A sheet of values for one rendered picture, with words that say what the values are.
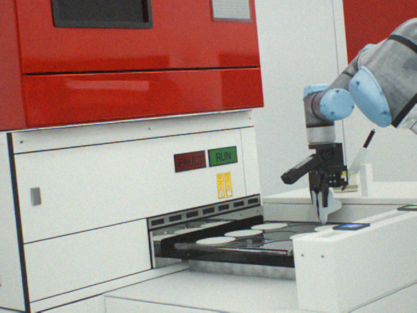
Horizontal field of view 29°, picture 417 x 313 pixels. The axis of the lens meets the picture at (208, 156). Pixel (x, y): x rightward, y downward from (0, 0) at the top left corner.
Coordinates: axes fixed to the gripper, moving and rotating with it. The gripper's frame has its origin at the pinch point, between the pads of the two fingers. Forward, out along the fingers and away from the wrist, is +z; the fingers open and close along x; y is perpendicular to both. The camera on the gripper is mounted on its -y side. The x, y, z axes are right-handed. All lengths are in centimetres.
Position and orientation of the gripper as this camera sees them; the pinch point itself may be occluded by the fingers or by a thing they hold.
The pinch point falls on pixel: (320, 220)
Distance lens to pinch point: 212.8
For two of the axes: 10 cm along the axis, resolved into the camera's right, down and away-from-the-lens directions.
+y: 9.5, -1.0, 2.9
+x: -2.9, -0.2, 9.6
